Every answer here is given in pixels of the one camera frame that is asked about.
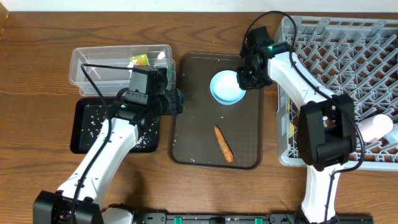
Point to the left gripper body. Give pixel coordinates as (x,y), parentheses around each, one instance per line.
(175,102)

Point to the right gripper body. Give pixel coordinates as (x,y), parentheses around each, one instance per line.
(249,79)

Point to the light blue small bowl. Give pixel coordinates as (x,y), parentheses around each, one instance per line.
(225,89)

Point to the white tissue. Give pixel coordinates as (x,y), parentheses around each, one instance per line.
(161,59)

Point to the green orange snack wrapper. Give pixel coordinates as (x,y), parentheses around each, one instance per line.
(141,60)

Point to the pale yellow spoon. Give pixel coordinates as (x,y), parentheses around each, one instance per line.
(291,126)

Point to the orange carrot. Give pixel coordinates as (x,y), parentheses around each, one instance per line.
(228,155)

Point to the pink white cup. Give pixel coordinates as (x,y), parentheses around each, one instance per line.
(375,127)

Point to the light blue cup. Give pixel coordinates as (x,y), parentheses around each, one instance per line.
(392,136)

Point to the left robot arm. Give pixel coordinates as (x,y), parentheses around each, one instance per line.
(80,198)

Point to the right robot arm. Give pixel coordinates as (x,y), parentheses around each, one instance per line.
(325,134)

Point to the dark brown serving tray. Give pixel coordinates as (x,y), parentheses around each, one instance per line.
(192,137)

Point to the clear plastic bin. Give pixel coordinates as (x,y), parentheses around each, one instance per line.
(110,81)

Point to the white rice pile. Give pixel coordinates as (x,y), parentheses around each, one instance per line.
(93,117)

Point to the black plastic bin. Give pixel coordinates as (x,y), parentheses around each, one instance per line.
(80,105)

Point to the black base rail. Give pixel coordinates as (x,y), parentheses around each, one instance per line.
(272,218)

